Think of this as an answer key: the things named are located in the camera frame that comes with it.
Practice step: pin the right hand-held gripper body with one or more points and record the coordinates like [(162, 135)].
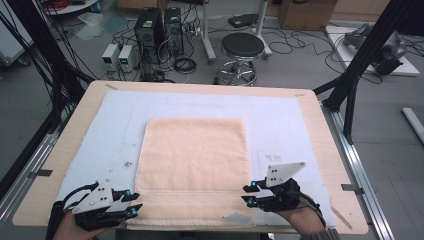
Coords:
[(280, 195)]

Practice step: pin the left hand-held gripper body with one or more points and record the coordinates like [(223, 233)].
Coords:
[(96, 206)]

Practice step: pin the cream terry towel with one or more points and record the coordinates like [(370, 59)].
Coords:
[(193, 166)]

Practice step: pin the person's right hand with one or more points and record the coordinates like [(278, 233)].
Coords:
[(305, 218)]

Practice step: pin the person's left hand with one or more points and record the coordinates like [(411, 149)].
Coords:
[(70, 231)]

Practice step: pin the clear plastic piece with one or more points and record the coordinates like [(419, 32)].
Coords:
[(238, 218)]

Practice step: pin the white grid mat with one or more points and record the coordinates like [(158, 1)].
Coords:
[(276, 126)]

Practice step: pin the white power supply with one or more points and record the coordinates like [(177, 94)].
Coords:
[(126, 59), (110, 57)]

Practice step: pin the black round stool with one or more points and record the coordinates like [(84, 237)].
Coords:
[(242, 45)]

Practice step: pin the white tube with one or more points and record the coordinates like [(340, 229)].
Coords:
[(413, 123)]

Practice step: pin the white floor platform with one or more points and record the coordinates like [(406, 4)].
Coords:
[(336, 46)]

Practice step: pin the white stand leg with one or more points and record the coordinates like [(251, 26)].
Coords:
[(261, 26), (207, 33)]

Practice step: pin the large black computer tower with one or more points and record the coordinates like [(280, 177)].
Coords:
[(148, 33)]

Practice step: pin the flat black device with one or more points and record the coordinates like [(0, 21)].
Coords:
[(243, 20)]

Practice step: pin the narrow black computer tower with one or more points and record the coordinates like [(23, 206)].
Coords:
[(174, 30)]

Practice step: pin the clear plastic bags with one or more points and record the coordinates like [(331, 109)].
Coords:
[(95, 25)]

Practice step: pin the grey robot device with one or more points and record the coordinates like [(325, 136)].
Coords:
[(388, 55)]

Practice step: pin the cardboard box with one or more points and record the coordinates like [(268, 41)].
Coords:
[(306, 15)]

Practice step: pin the white round table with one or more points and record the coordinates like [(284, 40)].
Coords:
[(70, 7)]

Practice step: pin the aluminium table rail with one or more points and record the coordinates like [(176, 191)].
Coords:
[(360, 173), (30, 170)]

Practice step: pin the black metal frame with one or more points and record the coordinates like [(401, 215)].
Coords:
[(360, 56), (50, 60)]

